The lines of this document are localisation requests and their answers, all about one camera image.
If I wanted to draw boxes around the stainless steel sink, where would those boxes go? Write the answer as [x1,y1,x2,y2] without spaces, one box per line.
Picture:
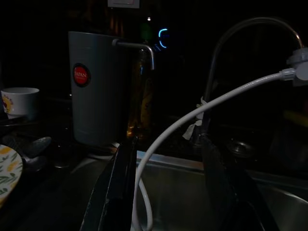
[69,150,308,231]

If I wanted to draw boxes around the white flexible hose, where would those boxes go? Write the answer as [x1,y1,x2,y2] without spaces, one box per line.
[131,72,293,231]

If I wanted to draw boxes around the white printed cup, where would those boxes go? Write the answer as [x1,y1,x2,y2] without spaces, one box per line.
[0,87,40,120]

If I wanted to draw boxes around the amber oil bottle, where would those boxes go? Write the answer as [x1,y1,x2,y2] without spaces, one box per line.
[127,47,154,140]

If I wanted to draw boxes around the grey water filter canister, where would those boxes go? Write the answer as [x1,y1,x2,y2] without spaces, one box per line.
[68,31,155,147]

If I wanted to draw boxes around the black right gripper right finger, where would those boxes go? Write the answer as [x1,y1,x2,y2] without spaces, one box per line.
[201,133,269,231]

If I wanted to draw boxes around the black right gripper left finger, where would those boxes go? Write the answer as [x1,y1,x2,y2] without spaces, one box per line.
[79,135,139,231]

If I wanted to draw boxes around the round metal hole cover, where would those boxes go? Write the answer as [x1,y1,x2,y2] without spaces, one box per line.
[227,141,256,154]

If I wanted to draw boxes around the white faucet adapter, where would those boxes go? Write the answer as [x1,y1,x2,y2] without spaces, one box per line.
[280,47,308,87]

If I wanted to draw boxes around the metal gooseneck faucet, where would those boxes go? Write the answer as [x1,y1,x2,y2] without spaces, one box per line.
[192,16,304,150]

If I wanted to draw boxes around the cream yellow plate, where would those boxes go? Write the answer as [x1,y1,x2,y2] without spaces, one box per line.
[0,143,24,209]

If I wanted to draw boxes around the grey spoon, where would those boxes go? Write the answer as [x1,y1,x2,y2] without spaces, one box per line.
[2,136,52,157]

